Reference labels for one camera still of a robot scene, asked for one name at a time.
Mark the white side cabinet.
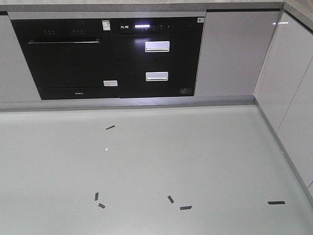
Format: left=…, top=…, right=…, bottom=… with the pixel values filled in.
left=254, top=12, right=313, bottom=189

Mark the silver drawer handle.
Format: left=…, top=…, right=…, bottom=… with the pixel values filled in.
left=145, top=71, right=169, bottom=82
left=145, top=41, right=170, bottom=53

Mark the black built-in dishwasher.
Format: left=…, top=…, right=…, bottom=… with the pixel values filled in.
left=11, top=19, right=118, bottom=100

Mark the black built-in drawer cabinet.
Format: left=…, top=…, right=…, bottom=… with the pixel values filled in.
left=110, top=17, right=204, bottom=98

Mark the upper silver drawer handle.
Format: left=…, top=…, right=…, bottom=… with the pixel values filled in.
left=145, top=41, right=170, bottom=53

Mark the grey cabinet door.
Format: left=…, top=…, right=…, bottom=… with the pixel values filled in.
left=195, top=10, right=279, bottom=96

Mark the lower silver drawer handle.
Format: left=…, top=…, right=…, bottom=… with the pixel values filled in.
left=145, top=71, right=169, bottom=82

